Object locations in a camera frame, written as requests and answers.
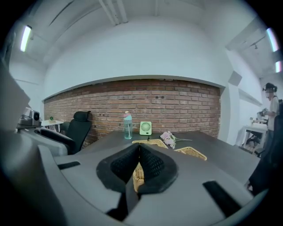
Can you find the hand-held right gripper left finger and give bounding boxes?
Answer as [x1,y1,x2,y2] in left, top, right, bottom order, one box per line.
[38,143,141,226]

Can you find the teal water bottle pink lid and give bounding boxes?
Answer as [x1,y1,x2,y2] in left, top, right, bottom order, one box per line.
[123,111,134,140]

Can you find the green desk fan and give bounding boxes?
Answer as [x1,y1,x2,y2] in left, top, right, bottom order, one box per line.
[139,121,153,136]

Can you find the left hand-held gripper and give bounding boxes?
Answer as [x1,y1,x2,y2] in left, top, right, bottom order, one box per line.
[16,107,75,155]

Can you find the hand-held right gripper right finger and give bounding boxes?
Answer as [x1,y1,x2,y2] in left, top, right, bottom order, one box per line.
[123,143,254,226]

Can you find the white desk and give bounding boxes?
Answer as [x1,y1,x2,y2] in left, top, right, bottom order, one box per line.
[241,123,269,153]

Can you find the wicker tissue box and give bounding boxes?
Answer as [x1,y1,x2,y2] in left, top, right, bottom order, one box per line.
[132,139,208,193]

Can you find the black mesh office chair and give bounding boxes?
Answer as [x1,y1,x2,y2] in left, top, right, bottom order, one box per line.
[249,114,283,196]

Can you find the white side table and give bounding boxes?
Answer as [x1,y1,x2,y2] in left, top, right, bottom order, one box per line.
[41,120,65,133]

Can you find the pink artificial flower sprig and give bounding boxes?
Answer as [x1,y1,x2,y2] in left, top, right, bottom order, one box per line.
[160,131,193,150]

